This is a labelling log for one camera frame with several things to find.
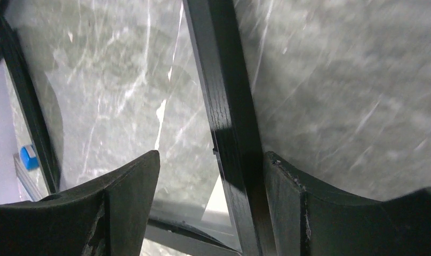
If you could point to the white mat backing board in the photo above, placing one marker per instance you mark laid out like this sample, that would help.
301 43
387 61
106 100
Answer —
216 210

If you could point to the blue small object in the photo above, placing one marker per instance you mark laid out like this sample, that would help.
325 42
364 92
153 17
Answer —
28 157

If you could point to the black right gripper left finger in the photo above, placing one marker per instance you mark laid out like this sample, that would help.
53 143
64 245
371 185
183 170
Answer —
104 216

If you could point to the black picture frame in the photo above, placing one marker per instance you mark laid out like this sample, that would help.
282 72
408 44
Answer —
219 59

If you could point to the aluminium table rail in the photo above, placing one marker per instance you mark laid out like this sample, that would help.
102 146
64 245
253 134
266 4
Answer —
31 185

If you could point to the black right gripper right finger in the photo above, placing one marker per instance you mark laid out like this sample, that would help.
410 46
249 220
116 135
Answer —
312 217

